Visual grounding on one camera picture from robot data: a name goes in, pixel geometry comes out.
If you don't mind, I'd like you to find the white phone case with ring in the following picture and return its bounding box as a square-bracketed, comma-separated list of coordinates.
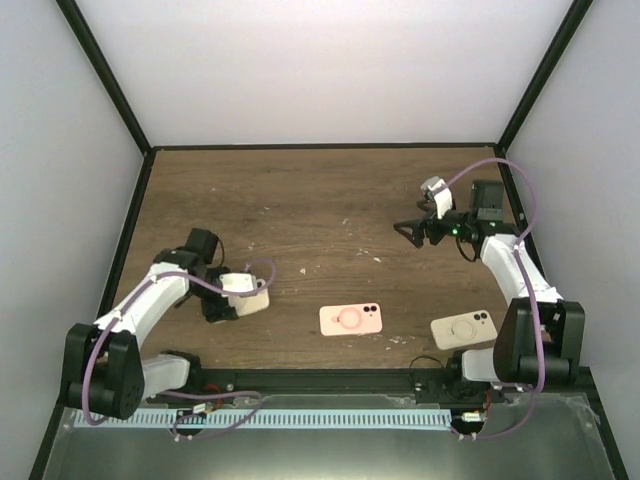
[229, 290, 270, 317]

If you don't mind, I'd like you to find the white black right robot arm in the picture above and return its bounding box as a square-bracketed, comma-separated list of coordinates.
[394, 177, 585, 403]

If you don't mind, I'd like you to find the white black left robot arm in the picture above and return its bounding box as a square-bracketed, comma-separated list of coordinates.
[59, 228, 223, 426]

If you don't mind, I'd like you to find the beige phone case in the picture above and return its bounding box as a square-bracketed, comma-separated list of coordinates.
[430, 310, 498, 350]

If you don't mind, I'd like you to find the pink phone case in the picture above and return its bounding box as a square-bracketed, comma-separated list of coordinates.
[319, 303, 383, 337]

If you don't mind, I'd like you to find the grey metal plate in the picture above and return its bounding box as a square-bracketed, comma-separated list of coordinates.
[45, 394, 614, 479]

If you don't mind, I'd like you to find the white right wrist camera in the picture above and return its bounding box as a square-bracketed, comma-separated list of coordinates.
[420, 176, 453, 219]

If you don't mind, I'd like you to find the black aluminium frame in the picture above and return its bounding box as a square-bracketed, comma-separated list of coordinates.
[29, 0, 629, 479]

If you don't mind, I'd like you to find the light blue slotted cable duct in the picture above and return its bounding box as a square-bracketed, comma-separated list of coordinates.
[69, 408, 452, 431]

